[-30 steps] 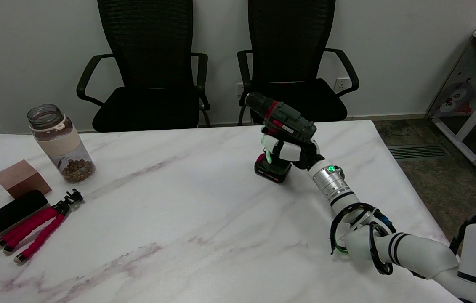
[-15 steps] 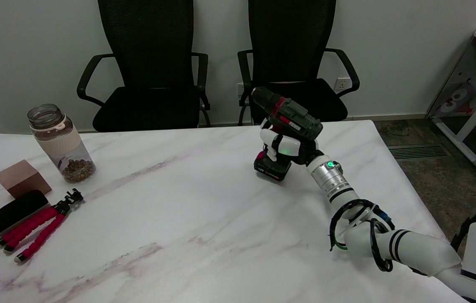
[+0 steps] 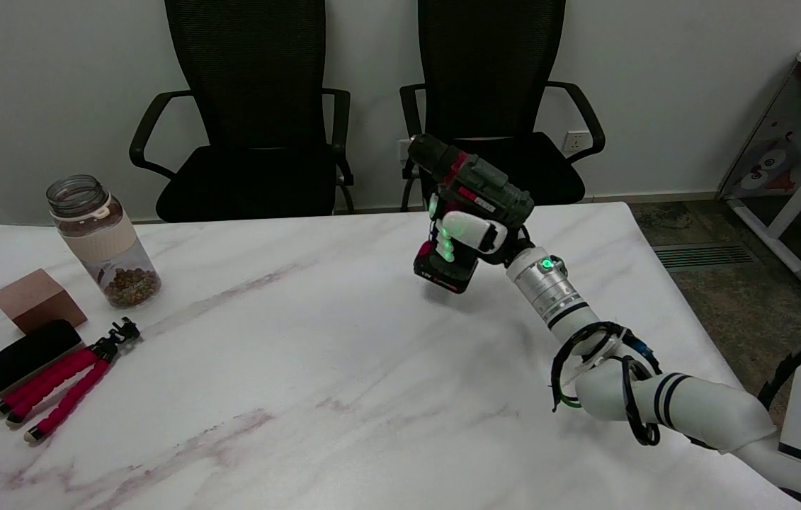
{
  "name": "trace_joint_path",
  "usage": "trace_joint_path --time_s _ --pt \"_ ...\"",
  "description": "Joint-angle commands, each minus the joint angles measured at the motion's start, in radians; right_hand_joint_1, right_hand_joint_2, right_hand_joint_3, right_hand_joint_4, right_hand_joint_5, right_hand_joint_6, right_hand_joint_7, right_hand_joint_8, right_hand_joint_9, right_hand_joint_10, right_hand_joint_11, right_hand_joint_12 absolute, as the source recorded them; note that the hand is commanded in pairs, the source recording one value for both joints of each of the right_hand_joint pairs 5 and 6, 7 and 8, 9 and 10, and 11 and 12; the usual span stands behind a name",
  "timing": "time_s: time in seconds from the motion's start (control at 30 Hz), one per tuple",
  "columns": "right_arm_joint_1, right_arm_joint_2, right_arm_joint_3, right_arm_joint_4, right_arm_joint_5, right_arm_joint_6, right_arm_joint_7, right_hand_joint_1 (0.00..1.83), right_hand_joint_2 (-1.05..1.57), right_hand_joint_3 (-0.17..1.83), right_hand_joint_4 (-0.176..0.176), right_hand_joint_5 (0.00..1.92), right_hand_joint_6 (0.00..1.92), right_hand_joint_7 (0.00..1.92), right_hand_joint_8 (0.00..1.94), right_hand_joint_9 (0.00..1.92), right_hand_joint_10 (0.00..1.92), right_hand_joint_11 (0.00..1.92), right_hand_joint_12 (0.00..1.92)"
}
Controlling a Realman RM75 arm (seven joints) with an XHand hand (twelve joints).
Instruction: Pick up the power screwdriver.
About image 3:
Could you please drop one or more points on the black mesh office chair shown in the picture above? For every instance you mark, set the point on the black mesh office chair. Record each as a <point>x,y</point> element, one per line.
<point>496,85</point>
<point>251,127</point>

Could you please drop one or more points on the metal floor vent grille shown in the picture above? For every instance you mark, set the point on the metal floor vent grille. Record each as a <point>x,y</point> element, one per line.
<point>705,256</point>

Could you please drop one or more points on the red flexible mini tripod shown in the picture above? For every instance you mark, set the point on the red flexible mini tripod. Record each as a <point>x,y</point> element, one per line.
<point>60,386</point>

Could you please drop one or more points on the dark green power screwdriver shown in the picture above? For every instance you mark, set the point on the dark green power screwdriver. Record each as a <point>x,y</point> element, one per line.
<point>467,205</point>

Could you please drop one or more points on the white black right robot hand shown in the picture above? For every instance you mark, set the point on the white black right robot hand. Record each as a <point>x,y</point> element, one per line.
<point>474,234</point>

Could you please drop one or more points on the clear jar with beans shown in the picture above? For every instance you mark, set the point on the clear jar with beans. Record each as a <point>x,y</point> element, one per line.
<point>104,244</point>

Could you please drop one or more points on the brown cardboard box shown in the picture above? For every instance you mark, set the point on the brown cardboard box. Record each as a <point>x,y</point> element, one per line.
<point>37,299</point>

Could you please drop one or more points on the white desk with panel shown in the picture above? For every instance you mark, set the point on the white desk with panel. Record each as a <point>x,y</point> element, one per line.
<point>790,156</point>

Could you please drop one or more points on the black smartphone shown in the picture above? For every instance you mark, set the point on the black smartphone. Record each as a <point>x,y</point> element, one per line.
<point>28,355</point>

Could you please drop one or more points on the white wall power outlet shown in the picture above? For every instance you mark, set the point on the white wall power outlet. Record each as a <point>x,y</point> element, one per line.
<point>404,149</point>
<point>576,142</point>

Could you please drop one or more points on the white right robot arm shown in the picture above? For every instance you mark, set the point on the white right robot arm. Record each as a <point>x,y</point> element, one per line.
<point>655,375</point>

